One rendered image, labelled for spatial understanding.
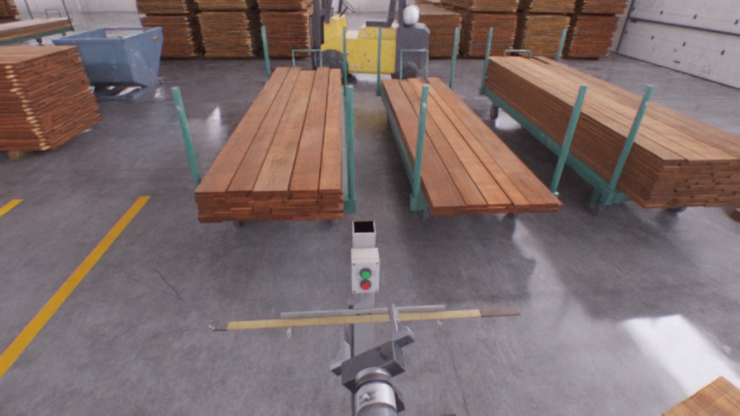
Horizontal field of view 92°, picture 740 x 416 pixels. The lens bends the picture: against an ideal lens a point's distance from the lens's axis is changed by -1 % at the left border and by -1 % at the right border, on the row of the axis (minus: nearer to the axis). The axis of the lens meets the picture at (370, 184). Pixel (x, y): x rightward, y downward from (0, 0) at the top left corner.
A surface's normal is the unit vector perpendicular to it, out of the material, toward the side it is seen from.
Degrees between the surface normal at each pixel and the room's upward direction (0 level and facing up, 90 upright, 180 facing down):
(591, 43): 90
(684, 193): 90
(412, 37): 90
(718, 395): 0
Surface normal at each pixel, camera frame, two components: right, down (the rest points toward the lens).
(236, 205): 0.07, 0.50
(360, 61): -0.15, 0.49
